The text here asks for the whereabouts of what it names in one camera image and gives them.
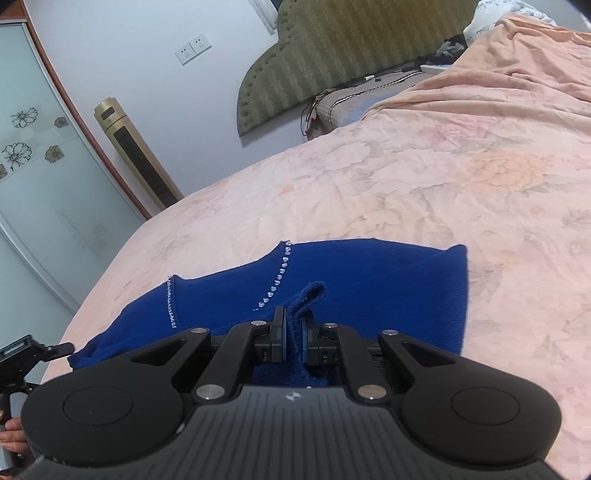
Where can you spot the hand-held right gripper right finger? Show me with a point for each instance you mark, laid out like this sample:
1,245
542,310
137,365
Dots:
306,342

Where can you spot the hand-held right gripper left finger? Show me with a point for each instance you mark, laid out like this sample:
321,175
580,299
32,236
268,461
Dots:
280,339

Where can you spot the blue knit sweater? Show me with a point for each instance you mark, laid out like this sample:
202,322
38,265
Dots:
369,286

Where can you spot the dark clothes pile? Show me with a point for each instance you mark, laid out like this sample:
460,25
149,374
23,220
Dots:
445,50

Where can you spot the person's left hand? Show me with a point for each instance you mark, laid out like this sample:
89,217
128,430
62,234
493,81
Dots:
14,438

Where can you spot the flowered glass wardrobe door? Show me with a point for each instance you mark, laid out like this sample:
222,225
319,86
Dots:
41,194

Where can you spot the pink floral blanket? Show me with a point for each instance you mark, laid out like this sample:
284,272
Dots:
461,184

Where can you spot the gold tower air conditioner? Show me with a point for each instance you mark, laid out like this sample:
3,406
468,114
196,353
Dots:
138,152

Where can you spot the green striped headboard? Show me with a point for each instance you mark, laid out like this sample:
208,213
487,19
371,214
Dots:
351,50

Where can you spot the white remote control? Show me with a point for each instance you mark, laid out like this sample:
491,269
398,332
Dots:
434,69

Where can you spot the window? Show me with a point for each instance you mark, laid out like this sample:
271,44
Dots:
265,16

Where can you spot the white cloth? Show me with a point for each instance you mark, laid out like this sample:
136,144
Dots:
489,18

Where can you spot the white wall socket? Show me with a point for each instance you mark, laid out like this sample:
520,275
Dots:
201,44
184,55

